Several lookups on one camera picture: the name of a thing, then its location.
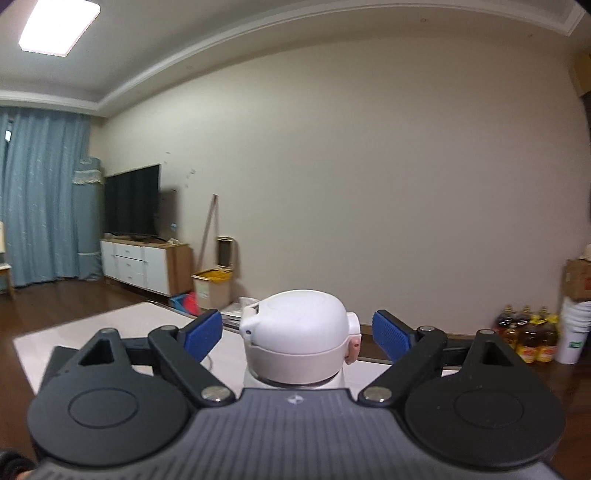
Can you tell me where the white thermos bottle body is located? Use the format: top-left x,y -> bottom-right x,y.
243,367 -> 346,390

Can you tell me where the white bottle cap lid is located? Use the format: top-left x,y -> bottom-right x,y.
239,290 -> 362,383

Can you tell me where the stack of flat boxes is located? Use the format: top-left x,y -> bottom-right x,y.
221,297 -> 257,329

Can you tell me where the cardboard box yellow top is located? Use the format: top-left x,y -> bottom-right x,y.
191,267 -> 233,310

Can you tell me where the white wooden tv cabinet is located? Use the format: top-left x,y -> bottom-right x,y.
100,238 -> 193,298

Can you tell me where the leaning wooden stick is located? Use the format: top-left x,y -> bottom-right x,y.
197,194 -> 218,270

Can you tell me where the black flat television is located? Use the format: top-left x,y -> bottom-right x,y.
103,165 -> 177,241

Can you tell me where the stack of white buckets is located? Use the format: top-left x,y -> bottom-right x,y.
555,297 -> 591,365

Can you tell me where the brown cardboard box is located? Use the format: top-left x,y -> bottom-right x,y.
563,259 -> 591,302

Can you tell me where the covered standing air conditioner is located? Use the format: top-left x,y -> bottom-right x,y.
73,157 -> 104,280

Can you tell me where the wooden chair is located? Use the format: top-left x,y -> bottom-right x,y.
0,222 -> 15,300

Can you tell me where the blue window curtain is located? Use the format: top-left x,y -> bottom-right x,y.
1,107 -> 90,287

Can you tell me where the ceiling light panel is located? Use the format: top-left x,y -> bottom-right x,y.
18,0 -> 101,58

